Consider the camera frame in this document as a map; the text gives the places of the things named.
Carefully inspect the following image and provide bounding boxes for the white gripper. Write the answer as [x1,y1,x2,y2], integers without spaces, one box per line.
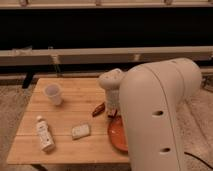
[105,89,120,117]

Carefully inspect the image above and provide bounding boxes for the orange ceramic bowl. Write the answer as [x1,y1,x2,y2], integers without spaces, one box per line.
[108,116,128,152]

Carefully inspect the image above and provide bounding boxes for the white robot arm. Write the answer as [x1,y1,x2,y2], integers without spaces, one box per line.
[98,58,202,171]

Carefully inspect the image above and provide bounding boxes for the dark chocolate bar packet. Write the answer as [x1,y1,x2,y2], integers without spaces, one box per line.
[112,110,118,118]

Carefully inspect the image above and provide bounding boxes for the small brown snack bar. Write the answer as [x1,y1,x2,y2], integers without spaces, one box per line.
[92,103,105,117]

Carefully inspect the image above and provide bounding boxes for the white wrapped snack packet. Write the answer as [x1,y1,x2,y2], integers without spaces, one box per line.
[71,123,91,140]

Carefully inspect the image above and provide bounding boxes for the translucent plastic cup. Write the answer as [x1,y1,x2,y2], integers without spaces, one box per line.
[44,84,63,106]

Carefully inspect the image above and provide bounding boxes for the white plastic bottle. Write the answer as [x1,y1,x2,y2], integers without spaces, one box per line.
[36,116,55,153]

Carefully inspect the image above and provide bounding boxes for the long wooden bench rail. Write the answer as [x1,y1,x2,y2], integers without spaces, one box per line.
[0,46,213,66]

